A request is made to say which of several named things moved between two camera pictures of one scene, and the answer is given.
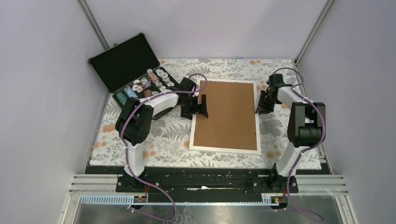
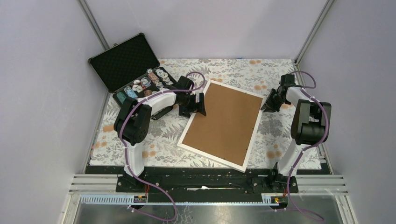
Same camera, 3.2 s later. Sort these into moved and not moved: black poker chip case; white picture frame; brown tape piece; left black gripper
Moved: white picture frame
Not moved: left black gripper; black poker chip case; brown tape piece
